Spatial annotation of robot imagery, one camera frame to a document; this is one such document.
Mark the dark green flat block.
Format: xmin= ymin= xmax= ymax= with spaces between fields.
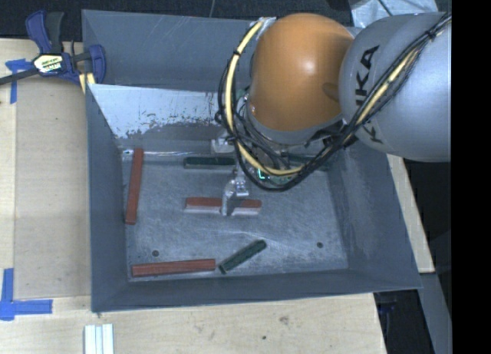
xmin=217 ymin=239 xmax=269 ymax=276
xmin=182 ymin=155 xmax=237 ymax=170

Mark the grey metal bin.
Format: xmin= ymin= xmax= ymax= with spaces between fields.
xmin=81 ymin=8 xmax=424 ymax=313

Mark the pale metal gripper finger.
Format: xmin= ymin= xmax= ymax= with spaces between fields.
xmin=231 ymin=177 xmax=250 ymax=217
xmin=220 ymin=180 xmax=238 ymax=217

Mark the pale flat board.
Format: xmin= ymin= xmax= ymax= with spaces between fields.
xmin=13 ymin=81 xmax=94 ymax=300

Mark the red-brown flat block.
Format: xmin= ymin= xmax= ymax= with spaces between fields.
xmin=183 ymin=196 xmax=264 ymax=218
xmin=124 ymin=147 xmax=145 ymax=226
xmin=130 ymin=258 xmax=217 ymax=279

